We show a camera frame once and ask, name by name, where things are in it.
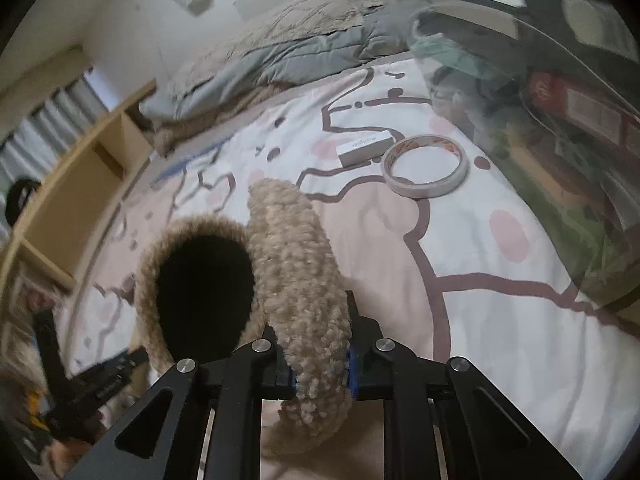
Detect small white box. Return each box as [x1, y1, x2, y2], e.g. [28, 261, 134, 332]
[336, 129, 396, 167]

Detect beige textured pillow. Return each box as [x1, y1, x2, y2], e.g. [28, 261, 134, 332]
[235, 0, 386, 61]
[167, 35, 261, 96]

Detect wooden shelf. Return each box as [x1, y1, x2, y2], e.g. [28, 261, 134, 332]
[0, 80, 156, 301]

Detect red printed box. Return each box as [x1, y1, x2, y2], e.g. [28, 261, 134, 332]
[525, 70, 631, 136]

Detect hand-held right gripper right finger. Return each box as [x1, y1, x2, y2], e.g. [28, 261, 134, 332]
[345, 292, 586, 480]

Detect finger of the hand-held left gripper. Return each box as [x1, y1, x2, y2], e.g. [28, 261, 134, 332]
[70, 349, 149, 403]
[32, 309, 68, 396]

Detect printed bear blanket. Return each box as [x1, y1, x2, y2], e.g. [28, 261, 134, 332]
[70, 57, 601, 480]

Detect grey duvet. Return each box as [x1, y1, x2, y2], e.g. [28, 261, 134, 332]
[140, 7, 416, 121]

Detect black round object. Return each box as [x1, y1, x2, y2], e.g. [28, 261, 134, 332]
[5, 178, 38, 228]

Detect white tape roll orange print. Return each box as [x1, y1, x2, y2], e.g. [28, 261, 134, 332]
[382, 135, 471, 197]

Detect beige fuzzy earmuffs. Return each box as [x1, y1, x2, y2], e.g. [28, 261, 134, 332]
[134, 178, 357, 458]

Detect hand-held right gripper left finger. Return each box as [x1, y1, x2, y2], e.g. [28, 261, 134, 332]
[62, 327, 301, 480]

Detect clear plastic storage box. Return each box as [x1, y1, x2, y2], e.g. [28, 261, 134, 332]
[407, 0, 640, 321]

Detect grey window curtain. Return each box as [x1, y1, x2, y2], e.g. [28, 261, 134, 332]
[0, 72, 108, 171]

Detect tan quilt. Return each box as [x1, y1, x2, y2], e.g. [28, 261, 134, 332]
[155, 92, 281, 153]

